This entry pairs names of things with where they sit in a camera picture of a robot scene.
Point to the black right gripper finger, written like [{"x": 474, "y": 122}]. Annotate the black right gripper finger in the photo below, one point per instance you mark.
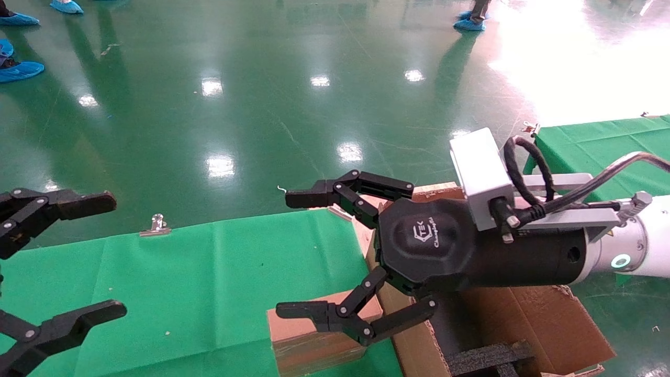
[
  {"x": 366, "y": 183},
  {"x": 319, "y": 314}
]

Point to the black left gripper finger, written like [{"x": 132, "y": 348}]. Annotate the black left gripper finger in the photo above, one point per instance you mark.
[
  {"x": 68, "y": 204},
  {"x": 78, "y": 322}
]

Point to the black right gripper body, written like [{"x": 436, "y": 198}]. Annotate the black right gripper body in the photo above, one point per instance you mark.
[{"x": 434, "y": 246}]

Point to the small brown cardboard box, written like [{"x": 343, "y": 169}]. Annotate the small brown cardboard box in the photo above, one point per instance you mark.
[{"x": 298, "y": 345}]

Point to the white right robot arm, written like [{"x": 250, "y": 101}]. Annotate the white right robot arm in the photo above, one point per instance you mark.
[{"x": 649, "y": 246}]

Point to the large open brown carton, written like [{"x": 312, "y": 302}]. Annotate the large open brown carton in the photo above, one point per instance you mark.
[{"x": 549, "y": 324}]

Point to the large green tablecloth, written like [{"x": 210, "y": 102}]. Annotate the large green tablecloth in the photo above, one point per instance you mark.
[{"x": 209, "y": 293}]

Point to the black foam insert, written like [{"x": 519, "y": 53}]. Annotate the black foam insert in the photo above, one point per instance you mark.
[{"x": 487, "y": 358}]

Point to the blue shoe cover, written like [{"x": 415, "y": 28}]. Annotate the blue shoe cover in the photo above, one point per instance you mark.
[
  {"x": 465, "y": 14},
  {"x": 469, "y": 24},
  {"x": 5, "y": 48},
  {"x": 23, "y": 70},
  {"x": 18, "y": 20},
  {"x": 66, "y": 6}
]

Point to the green tablecloth with hanging corner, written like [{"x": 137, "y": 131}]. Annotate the green tablecloth with hanging corner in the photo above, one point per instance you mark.
[{"x": 596, "y": 146}]

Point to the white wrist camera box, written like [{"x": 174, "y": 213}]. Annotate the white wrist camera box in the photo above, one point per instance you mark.
[{"x": 479, "y": 167}]

